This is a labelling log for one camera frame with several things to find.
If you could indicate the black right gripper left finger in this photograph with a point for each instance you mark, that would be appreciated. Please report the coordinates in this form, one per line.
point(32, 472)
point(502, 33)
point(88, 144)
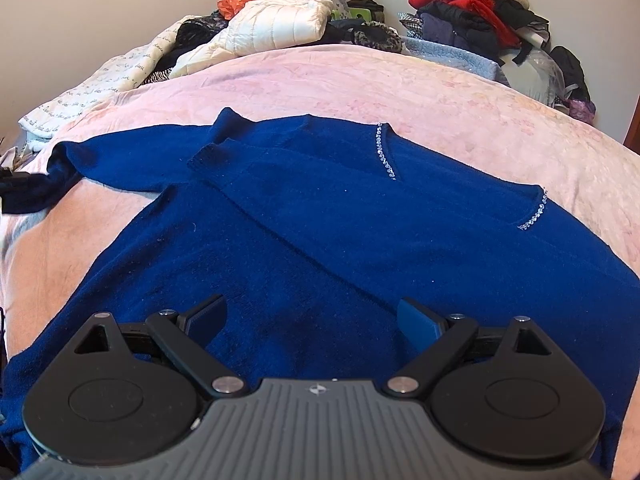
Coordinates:
point(119, 393)

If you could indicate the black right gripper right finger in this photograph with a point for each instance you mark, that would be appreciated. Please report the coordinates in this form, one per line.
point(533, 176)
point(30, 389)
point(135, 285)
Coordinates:
point(509, 395)

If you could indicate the blue knit sweater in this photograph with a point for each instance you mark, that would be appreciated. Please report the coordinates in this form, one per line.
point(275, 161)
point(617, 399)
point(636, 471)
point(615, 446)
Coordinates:
point(313, 229)

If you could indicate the black clothes pile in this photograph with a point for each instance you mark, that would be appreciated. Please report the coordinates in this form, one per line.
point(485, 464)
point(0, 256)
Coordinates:
point(533, 30)

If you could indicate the brown wooden door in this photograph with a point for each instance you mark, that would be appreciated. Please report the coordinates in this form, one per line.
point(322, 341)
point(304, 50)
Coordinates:
point(632, 138)

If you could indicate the clear plastic bag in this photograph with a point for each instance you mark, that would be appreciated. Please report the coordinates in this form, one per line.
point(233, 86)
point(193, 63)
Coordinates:
point(538, 76)

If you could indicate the white printed quilt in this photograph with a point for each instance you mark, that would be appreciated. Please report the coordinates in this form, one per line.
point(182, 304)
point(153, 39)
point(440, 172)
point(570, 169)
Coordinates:
point(119, 74)

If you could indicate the light blue towel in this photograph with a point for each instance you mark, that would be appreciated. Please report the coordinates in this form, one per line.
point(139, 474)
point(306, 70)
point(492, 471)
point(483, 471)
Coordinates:
point(456, 58)

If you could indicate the black fuzzy garment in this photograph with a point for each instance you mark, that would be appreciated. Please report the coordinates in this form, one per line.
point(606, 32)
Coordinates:
point(373, 35)

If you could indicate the white quilted jacket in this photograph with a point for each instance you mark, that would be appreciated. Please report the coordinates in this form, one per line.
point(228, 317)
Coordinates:
point(262, 25)

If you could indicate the green and black bag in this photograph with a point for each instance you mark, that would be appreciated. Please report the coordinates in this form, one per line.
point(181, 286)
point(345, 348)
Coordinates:
point(368, 10)

